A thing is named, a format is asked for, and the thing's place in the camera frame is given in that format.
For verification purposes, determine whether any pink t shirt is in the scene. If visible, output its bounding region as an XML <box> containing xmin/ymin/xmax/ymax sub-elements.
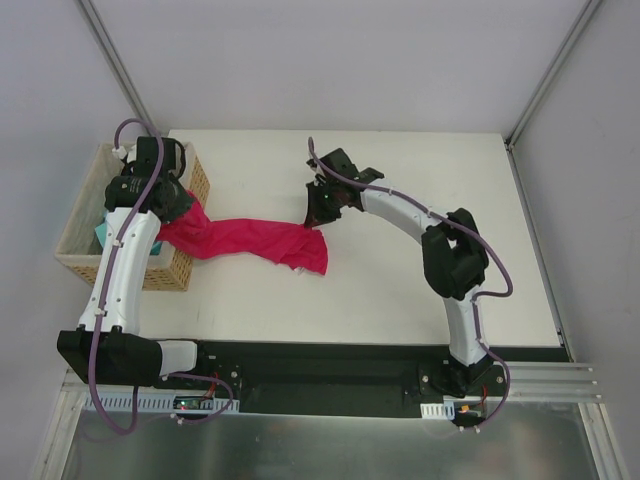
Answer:
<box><xmin>156</xmin><ymin>195</ymin><xmax>329</xmax><ymax>276</ymax></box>

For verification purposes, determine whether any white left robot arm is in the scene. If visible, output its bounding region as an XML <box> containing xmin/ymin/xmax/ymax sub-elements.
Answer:
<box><xmin>55</xmin><ymin>137</ymin><xmax>212</xmax><ymax>389</ymax></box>

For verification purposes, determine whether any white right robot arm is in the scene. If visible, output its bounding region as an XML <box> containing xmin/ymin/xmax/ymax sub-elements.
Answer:
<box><xmin>304</xmin><ymin>148</ymin><xmax>493</xmax><ymax>398</ymax></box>

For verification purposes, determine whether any teal t shirt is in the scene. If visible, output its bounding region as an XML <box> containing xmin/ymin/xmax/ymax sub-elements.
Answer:
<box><xmin>94</xmin><ymin>218</ymin><xmax>163</xmax><ymax>256</ymax></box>

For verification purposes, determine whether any wicker laundry basket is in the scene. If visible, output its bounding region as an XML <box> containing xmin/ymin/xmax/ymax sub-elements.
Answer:
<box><xmin>55</xmin><ymin>142</ymin><xmax>210</xmax><ymax>292</ymax></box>

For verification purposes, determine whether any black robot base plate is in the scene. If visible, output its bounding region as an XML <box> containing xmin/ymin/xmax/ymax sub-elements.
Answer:
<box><xmin>152</xmin><ymin>339</ymin><xmax>521</xmax><ymax>416</ymax></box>

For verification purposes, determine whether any left aluminium frame post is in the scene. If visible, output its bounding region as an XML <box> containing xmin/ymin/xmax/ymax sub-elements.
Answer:
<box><xmin>74</xmin><ymin>0</ymin><xmax>156</xmax><ymax>127</ymax></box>

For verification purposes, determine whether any aluminium frame post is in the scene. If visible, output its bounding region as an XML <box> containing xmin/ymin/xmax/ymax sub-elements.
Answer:
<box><xmin>504</xmin><ymin>0</ymin><xmax>605</xmax><ymax>152</ymax></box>
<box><xmin>74</xmin><ymin>0</ymin><xmax>156</xmax><ymax>127</ymax></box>

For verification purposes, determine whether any right aluminium frame post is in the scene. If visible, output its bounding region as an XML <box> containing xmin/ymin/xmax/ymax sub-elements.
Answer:
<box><xmin>504</xmin><ymin>0</ymin><xmax>605</xmax><ymax>152</ymax></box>

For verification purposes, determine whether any left white cable duct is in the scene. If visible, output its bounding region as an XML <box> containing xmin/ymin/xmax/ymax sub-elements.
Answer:
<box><xmin>100</xmin><ymin>393</ymin><xmax>240</xmax><ymax>415</ymax></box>

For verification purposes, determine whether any white cable duct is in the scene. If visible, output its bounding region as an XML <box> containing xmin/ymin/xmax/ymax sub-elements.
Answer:
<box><xmin>420</xmin><ymin>402</ymin><xmax>455</xmax><ymax>421</ymax></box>
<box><xmin>100</xmin><ymin>393</ymin><xmax>240</xmax><ymax>415</ymax></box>

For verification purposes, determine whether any right white cable duct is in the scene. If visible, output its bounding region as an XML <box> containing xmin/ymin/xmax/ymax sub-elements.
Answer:
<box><xmin>420</xmin><ymin>402</ymin><xmax>455</xmax><ymax>421</ymax></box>

